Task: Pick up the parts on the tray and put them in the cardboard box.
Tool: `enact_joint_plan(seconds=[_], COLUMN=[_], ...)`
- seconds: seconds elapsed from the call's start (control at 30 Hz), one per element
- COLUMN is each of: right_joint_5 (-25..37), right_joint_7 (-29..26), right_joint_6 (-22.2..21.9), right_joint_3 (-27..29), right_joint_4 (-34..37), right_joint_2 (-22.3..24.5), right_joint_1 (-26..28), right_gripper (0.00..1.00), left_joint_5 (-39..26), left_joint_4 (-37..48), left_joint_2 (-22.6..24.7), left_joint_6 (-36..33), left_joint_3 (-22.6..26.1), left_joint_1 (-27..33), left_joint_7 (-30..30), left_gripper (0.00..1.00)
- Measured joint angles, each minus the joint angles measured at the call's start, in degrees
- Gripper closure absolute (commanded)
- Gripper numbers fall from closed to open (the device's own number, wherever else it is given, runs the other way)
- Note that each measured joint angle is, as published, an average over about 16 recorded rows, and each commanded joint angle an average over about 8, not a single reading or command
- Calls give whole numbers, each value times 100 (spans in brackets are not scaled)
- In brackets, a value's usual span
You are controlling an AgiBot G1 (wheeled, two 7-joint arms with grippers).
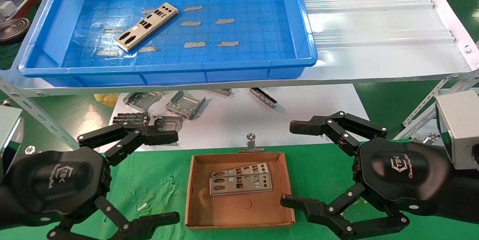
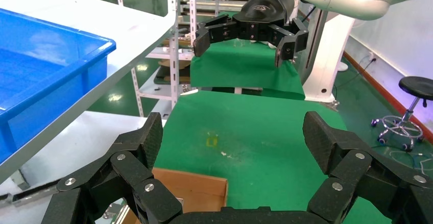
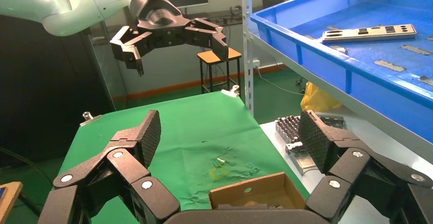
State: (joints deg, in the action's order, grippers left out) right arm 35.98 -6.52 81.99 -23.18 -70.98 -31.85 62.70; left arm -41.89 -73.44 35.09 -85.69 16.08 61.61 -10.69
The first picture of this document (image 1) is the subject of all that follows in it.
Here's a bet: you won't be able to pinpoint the shallow cardboard box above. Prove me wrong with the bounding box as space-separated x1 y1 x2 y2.
185 152 295 230

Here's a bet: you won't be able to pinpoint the black round speaker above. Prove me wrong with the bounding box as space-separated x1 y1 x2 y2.
0 18 31 45

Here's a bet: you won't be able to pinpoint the small white box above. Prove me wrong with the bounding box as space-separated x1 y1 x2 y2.
0 1 15 17

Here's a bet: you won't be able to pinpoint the white sheet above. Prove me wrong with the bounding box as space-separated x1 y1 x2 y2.
99 84 376 153

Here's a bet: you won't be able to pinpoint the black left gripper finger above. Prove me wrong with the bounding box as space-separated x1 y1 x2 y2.
77 120 179 166

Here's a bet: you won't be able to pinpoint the perforated metal angle strut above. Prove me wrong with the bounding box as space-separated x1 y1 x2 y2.
394 70 479 140
0 77 81 148

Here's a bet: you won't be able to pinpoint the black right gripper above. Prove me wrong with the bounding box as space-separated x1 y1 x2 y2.
281 111 451 240

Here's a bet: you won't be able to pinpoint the silver metal IO shield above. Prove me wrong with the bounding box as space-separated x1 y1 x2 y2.
114 3 179 52
209 173 273 196
210 162 271 179

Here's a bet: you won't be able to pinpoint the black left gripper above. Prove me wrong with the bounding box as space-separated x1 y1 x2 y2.
7 146 181 240

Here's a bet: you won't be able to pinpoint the blue plastic tray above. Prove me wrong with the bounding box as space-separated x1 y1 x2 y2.
18 0 318 87

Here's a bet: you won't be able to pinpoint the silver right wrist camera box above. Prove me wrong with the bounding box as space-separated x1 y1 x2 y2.
435 90 479 170

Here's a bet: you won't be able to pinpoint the yellow crumpled plastic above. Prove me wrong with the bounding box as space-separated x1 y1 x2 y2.
94 93 120 108

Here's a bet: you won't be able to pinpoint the stacked toothed metal brackets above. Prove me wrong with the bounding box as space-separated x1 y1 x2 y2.
112 112 150 127

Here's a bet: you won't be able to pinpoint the dark narrow metal bracket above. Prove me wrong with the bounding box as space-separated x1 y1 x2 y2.
249 87 278 108

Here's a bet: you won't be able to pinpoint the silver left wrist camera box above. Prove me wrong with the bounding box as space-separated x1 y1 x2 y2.
0 105 24 176

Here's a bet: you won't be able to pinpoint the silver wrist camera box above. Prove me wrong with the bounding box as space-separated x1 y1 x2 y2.
435 90 479 170
0 105 24 176

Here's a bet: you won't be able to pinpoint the green cloth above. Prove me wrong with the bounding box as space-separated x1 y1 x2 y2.
0 138 479 240

